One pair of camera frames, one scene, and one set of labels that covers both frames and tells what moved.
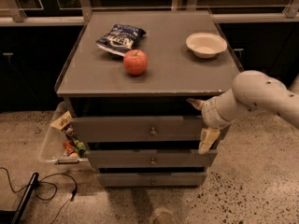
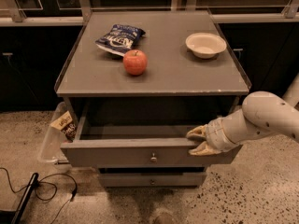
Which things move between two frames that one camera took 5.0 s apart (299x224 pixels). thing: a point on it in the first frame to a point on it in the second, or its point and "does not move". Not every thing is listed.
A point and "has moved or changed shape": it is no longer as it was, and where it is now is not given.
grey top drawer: [136, 129] has moved or changed shape
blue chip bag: [121, 38] does not move
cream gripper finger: [197, 104] to [199, 131]
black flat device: [9, 217] does not move
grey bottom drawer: [152, 178] does not move
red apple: [135, 62] does not move
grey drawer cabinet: [128, 77] does not move
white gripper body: [211, 115] to [217, 136]
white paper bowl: [206, 45] does not move
